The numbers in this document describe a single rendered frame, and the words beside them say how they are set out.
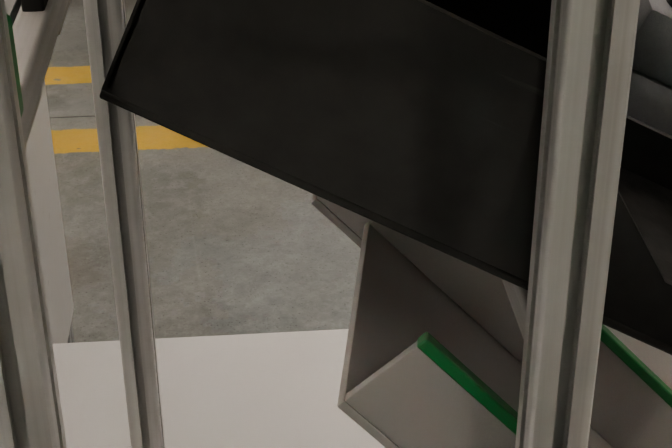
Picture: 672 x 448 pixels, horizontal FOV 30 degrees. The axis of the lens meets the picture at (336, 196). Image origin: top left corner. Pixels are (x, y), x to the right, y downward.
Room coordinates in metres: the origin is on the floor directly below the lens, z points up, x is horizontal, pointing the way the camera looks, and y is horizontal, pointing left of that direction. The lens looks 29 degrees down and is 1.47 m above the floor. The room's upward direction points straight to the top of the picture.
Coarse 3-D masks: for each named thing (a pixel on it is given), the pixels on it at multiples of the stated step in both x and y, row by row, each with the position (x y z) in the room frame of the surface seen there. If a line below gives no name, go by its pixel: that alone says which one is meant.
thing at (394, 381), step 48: (384, 240) 0.48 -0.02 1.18; (384, 288) 0.44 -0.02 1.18; (432, 288) 0.47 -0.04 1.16; (480, 288) 0.48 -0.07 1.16; (384, 336) 0.41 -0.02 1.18; (432, 336) 0.36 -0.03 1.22; (480, 336) 0.47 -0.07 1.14; (384, 384) 0.36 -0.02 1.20; (432, 384) 0.35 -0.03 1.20; (480, 384) 0.35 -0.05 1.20; (624, 384) 0.47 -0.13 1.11; (384, 432) 0.36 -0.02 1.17; (432, 432) 0.35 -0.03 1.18; (480, 432) 0.35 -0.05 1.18; (624, 432) 0.47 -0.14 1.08
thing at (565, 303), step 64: (0, 0) 0.32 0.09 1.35; (576, 0) 0.32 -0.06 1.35; (0, 64) 0.31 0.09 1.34; (576, 64) 0.32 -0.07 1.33; (0, 128) 0.30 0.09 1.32; (128, 128) 0.63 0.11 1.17; (576, 128) 0.32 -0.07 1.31; (0, 192) 0.30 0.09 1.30; (128, 192) 0.63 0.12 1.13; (576, 192) 0.32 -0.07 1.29; (0, 256) 0.31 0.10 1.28; (128, 256) 0.63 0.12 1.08; (576, 256) 0.32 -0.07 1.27; (0, 320) 0.31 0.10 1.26; (128, 320) 0.63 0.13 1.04; (576, 320) 0.32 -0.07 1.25; (0, 384) 0.30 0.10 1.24; (128, 384) 0.63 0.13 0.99; (576, 384) 0.32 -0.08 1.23
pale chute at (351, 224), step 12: (312, 204) 0.51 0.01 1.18; (324, 204) 0.51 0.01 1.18; (336, 204) 0.51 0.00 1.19; (336, 216) 0.51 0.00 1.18; (348, 216) 0.50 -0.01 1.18; (360, 216) 0.50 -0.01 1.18; (348, 228) 0.50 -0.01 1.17; (360, 228) 0.50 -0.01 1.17; (360, 240) 0.50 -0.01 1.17; (624, 336) 0.61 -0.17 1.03; (636, 348) 0.61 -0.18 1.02; (648, 348) 0.61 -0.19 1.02; (648, 360) 0.61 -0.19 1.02; (660, 360) 0.61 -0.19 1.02; (660, 372) 0.61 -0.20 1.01
